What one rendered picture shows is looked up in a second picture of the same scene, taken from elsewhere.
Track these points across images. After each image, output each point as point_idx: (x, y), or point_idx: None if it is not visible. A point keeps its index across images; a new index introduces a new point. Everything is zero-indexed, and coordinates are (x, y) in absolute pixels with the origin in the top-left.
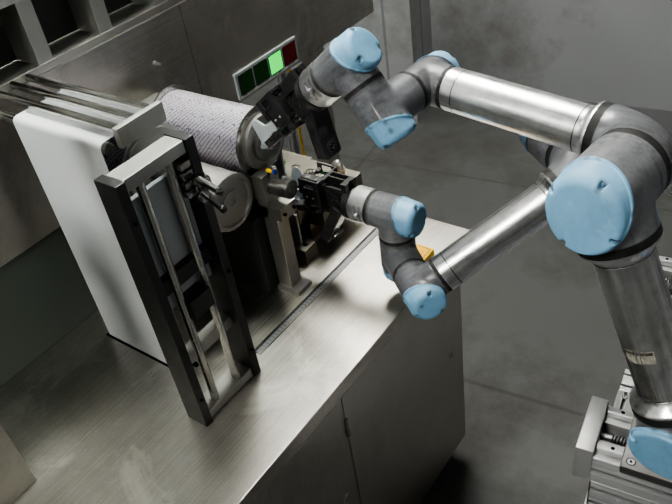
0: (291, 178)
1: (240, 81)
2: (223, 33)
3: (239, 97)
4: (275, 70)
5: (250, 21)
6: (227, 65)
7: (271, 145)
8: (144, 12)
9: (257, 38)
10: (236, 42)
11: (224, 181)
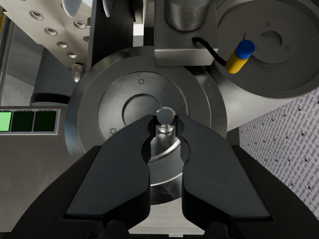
0: (80, 0)
1: (51, 125)
2: (52, 176)
3: (59, 111)
4: (4, 114)
5: (14, 172)
6: (60, 145)
7: (270, 174)
8: (131, 233)
9: (13, 153)
10: (40, 161)
11: (286, 94)
